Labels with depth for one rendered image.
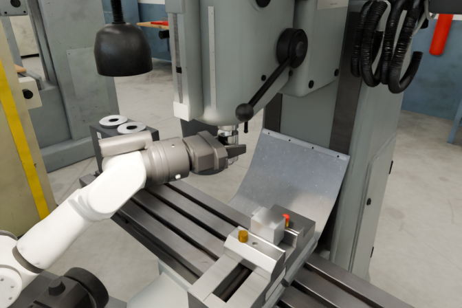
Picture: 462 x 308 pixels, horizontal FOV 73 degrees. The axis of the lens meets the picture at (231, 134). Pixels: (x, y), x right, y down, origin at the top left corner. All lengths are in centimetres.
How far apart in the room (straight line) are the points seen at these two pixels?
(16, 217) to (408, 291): 246
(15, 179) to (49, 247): 181
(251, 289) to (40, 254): 39
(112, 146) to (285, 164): 61
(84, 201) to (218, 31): 36
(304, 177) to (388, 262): 138
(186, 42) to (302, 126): 59
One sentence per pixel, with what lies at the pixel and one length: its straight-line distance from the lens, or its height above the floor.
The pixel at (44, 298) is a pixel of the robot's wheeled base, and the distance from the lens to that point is 134.
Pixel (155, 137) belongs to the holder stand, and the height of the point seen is 111.
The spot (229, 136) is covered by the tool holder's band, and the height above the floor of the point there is 127.
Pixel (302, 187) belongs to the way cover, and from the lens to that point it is 103.
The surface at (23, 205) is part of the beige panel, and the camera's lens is 253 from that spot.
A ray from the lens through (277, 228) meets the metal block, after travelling 71.
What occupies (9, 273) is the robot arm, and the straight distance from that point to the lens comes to 63.
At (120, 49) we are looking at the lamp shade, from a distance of 42.
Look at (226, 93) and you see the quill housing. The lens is 54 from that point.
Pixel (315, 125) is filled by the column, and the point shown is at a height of 117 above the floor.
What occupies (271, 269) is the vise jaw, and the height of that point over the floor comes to 104.
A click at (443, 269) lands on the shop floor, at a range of 244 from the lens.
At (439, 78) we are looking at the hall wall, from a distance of 480.
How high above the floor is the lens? 156
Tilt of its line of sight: 26 degrees down
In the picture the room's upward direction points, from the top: straight up
